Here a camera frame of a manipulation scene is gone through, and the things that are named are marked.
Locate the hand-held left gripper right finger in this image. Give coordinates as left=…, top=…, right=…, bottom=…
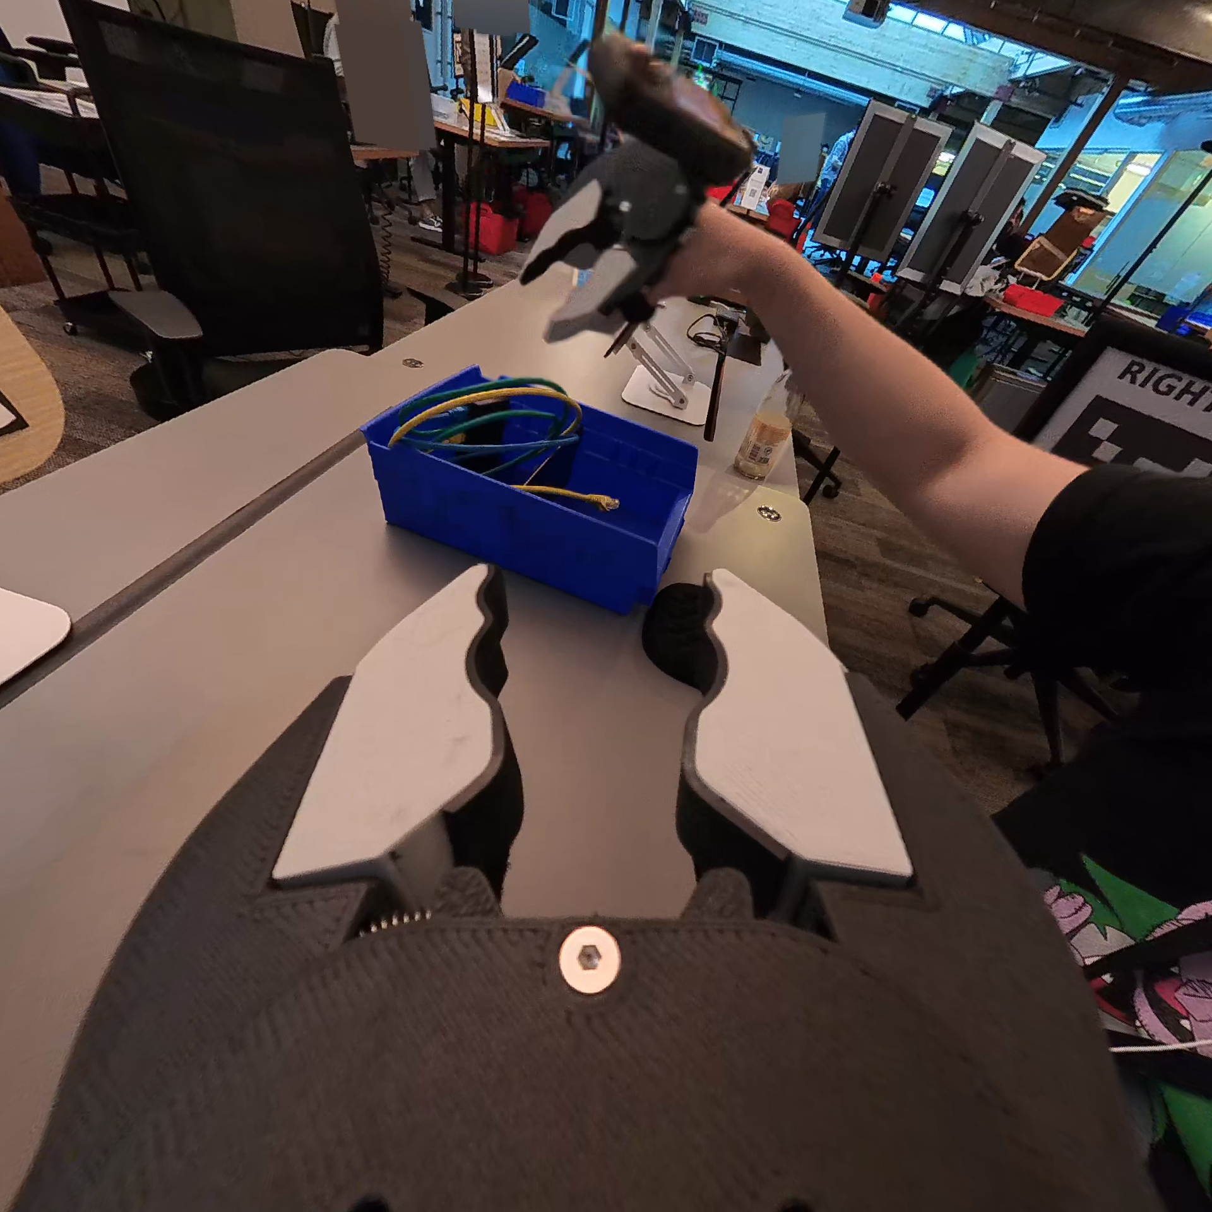
left=675, top=568, right=916, bottom=926

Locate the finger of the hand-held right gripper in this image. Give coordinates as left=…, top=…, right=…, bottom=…
left=521, top=177, right=625, bottom=285
left=545, top=246, right=646, bottom=343

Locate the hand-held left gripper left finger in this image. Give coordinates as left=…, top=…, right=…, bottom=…
left=271, top=563, right=526, bottom=910

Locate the green ethernet cable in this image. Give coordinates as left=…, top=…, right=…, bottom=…
left=401, top=381, right=586, bottom=458

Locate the blue ethernet cable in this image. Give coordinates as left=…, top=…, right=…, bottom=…
left=408, top=402, right=584, bottom=476

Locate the yellow ethernet cable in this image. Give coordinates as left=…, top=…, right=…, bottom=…
left=387, top=377, right=623, bottom=514

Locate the blue plastic bin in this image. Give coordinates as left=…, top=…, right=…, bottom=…
left=361, top=366, right=701, bottom=617

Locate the person's right forearm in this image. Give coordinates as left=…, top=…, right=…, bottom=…
left=739, top=222, right=1092, bottom=609

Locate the person's right hand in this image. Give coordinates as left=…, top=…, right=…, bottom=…
left=653, top=201, right=771, bottom=303

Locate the metal display stand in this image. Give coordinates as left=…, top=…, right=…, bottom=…
left=620, top=317, right=724, bottom=427

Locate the grey board stand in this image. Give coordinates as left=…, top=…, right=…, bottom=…
left=813, top=99, right=954, bottom=258
left=896, top=123, right=1049, bottom=287

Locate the glass bottle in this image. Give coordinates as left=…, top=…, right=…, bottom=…
left=734, top=371, right=798, bottom=483

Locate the black printed t-shirt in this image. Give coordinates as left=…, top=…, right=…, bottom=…
left=993, top=463, right=1212, bottom=1212

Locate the grey waste bin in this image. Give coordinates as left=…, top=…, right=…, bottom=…
left=974, top=361, right=1049, bottom=434

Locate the framed marker sign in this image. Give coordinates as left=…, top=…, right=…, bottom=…
left=1016, top=317, right=1212, bottom=480

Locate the wooden display board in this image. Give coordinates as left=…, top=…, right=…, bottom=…
left=0, top=306, right=66, bottom=490

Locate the black handled tool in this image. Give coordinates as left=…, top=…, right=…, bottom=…
left=701, top=336, right=732, bottom=444

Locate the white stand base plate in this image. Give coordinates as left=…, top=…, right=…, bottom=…
left=0, top=586, right=73, bottom=688

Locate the black thin cable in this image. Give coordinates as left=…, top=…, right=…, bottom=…
left=1080, top=933, right=1212, bottom=986

